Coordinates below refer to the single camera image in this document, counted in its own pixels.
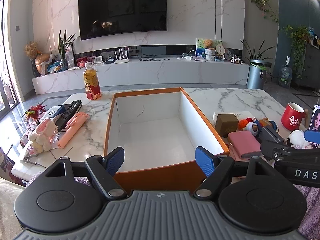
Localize grey cabinet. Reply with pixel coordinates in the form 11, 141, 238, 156
291, 42, 320, 90

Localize pink wallet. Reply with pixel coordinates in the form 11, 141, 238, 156
227, 131, 262, 160

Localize long-leaf potted plant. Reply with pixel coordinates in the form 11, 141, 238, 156
239, 39, 275, 71

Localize pink white bunny plush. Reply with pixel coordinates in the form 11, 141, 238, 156
28, 119, 59, 152

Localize snack bags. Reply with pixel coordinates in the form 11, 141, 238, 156
47, 60, 62, 73

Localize white marble television console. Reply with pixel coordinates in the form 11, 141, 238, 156
32, 56, 250, 95

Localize clear water jug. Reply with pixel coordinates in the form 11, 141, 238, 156
278, 56, 293, 88

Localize small brown box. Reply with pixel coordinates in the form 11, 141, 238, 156
215, 114, 239, 138

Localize black cable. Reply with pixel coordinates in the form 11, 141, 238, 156
139, 56, 171, 62

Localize beige sofa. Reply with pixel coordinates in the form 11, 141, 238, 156
0, 179, 28, 240

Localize orange white knitted doll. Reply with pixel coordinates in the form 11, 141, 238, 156
237, 118, 259, 137

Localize white black penguin plush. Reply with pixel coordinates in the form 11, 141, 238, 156
286, 130, 312, 150

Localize white wifi router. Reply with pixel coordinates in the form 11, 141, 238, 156
114, 49, 130, 64

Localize pink selfie stick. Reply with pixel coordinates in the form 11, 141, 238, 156
57, 112, 90, 149

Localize black wall television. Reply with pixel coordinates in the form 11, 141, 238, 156
78, 0, 168, 41

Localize orange cardboard box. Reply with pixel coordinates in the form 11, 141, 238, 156
104, 87, 230, 193

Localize glass sliding door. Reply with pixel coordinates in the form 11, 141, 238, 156
0, 0, 21, 110

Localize black remote control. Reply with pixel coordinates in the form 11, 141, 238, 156
54, 100, 82, 130

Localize white blue small box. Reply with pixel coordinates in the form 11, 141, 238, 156
40, 105, 67, 120

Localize white patterned pot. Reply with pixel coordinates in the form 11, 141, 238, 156
205, 48, 216, 62

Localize white charger with cable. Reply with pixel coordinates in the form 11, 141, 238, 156
178, 51, 197, 62

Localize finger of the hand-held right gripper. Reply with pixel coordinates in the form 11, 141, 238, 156
257, 126, 295, 161
304, 129, 320, 145

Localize golden gourd vase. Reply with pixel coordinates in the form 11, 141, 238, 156
34, 52, 54, 77

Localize green picture board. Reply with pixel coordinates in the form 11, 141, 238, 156
196, 38, 223, 58

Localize red ceramic mug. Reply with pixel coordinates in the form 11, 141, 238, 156
281, 102, 309, 131

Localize hanging vine plant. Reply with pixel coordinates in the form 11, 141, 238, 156
249, 0, 280, 25

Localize metal scissors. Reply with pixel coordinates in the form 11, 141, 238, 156
24, 158, 47, 168

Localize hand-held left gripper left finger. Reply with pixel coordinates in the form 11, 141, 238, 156
44, 146, 128, 200

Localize purple fluffy blanket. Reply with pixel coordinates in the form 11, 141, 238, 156
292, 183, 320, 240

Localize trailing green pothos plant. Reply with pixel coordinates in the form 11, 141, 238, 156
284, 25, 310, 79

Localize orchid plant blue vase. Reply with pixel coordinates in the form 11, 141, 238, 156
58, 29, 80, 71

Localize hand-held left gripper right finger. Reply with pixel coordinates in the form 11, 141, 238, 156
192, 146, 275, 198

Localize silver trash bin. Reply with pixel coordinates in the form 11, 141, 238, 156
247, 59, 268, 90

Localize dried yellow flowers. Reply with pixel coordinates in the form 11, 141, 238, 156
24, 41, 40, 59

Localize blue orange plush toy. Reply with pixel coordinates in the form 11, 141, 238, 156
252, 117, 278, 133

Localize red feather toy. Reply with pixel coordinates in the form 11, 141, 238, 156
22, 104, 48, 123

